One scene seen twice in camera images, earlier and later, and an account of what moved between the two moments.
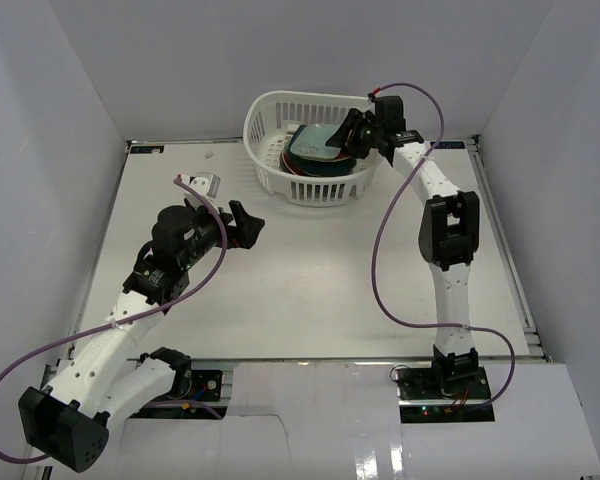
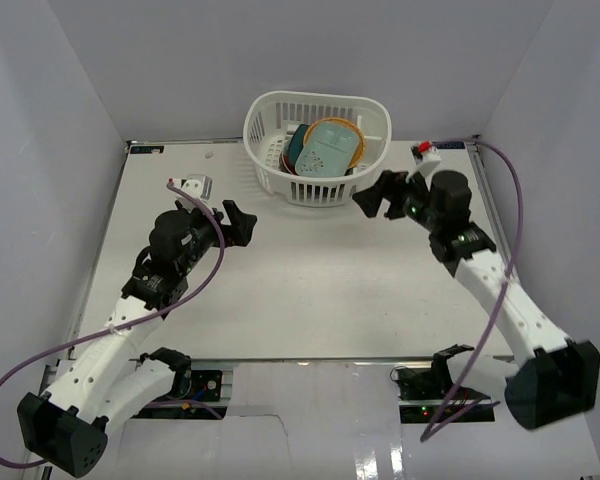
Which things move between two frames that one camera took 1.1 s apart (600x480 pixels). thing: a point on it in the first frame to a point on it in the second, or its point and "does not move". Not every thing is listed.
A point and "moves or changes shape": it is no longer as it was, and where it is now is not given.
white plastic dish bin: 268,122 does not move
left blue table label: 146,149 does not move
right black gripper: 354,121 to 395,187
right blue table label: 448,145 does not move
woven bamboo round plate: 345,154 to 361,140
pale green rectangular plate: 311,142 moves or changes shape
